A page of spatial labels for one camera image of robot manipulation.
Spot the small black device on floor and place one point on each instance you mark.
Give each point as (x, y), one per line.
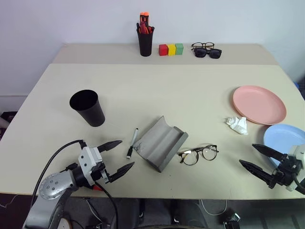
(230, 220)

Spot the yellow wooden block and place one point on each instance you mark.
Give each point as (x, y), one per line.
(171, 50)

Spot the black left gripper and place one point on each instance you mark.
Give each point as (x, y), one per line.
(101, 173)

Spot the black sunglasses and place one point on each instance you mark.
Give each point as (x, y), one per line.
(201, 53)

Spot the black and white marker pen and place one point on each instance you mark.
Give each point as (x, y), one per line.
(133, 142)

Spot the thin dark framed glasses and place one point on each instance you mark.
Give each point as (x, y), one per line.
(197, 43)

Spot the light blue plastic plate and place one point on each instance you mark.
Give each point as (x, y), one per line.
(283, 136)

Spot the empty black plastic cup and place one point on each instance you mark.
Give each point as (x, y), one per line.
(93, 114)

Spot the black cup holding tools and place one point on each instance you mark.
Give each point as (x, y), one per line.
(145, 44)

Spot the open grey glasses case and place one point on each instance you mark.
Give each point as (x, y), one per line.
(158, 143)

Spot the red wooden block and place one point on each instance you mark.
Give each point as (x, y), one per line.
(163, 50)

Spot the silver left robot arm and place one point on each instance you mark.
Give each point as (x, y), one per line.
(56, 184)

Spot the green wooden block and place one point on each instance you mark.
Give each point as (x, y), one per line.
(179, 48)

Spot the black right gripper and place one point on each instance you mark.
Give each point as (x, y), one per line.
(284, 173)

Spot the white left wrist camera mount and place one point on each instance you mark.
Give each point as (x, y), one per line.
(88, 157)

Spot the crumpled white tissue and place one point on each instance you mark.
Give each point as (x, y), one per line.
(239, 125)

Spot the pink plastic plate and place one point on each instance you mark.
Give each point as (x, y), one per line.
(258, 103)

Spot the orange and black screwdriver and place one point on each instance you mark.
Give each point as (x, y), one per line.
(144, 16)

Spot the tortoiseshell round glasses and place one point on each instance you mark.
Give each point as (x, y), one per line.
(190, 153)

